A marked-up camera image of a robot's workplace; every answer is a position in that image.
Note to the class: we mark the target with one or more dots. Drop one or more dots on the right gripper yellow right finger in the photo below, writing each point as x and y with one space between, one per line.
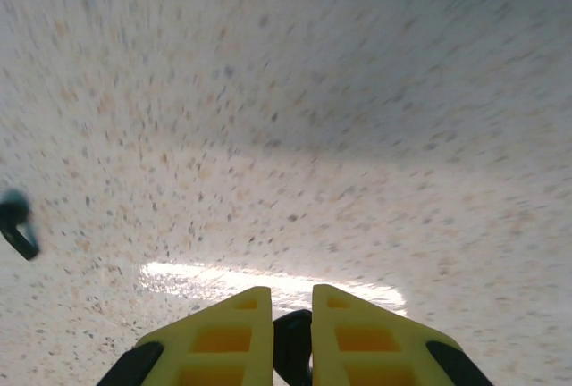
357 346

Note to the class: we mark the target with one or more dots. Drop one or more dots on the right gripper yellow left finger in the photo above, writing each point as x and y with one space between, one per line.
223 346

